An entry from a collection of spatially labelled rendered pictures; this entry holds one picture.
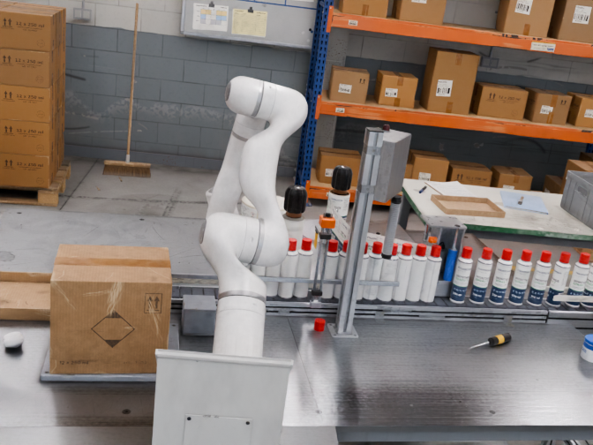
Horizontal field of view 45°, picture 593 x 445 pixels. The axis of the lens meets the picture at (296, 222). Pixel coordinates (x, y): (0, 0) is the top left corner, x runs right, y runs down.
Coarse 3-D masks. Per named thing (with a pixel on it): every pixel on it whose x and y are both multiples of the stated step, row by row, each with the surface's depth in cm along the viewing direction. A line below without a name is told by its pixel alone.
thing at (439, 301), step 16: (176, 288) 237; (192, 288) 239; (208, 288) 240; (368, 304) 244; (384, 304) 245; (400, 304) 247; (416, 304) 248; (432, 304) 250; (448, 304) 251; (464, 304) 253
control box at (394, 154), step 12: (384, 132) 221; (396, 132) 223; (384, 144) 212; (396, 144) 211; (408, 144) 223; (384, 156) 213; (396, 156) 215; (384, 168) 214; (396, 168) 218; (384, 180) 215; (396, 180) 222; (384, 192) 216; (396, 192) 225
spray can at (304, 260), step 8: (304, 240) 235; (304, 248) 236; (304, 256) 236; (304, 264) 237; (296, 272) 239; (304, 272) 238; (296, 288) 240; (304, 288) 240; (296, 296) 241; (304, 296) 241
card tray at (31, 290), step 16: (0, 272) 235; (16, 272) 236; (32, 272) 237; (0, 288) 232; (16, 288) 233; (32, 288) 235; (48, 288) 236; (0, 304) 222; (16, 304) 223; (32, 304) 225; (48, 304) 226; (16, 320) 215; (32, 320) 216; (48, 320) 217
